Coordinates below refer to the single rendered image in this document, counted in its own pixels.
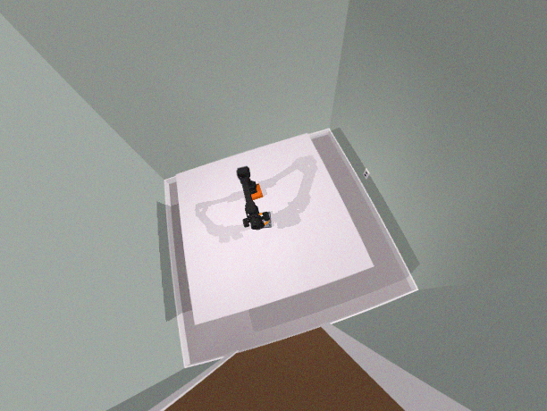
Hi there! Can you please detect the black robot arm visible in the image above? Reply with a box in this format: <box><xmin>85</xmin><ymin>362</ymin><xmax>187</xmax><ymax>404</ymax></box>
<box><xmin>236</xmin><ymin>166</ymin><xmax>265</xmax><ymax>231</ymax></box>

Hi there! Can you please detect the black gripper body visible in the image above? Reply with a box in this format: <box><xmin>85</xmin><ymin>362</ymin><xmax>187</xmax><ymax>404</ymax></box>
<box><xmin>242</xmin><ymin>212</ymin><xmax>270</xmax><ymax>228</ymax></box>

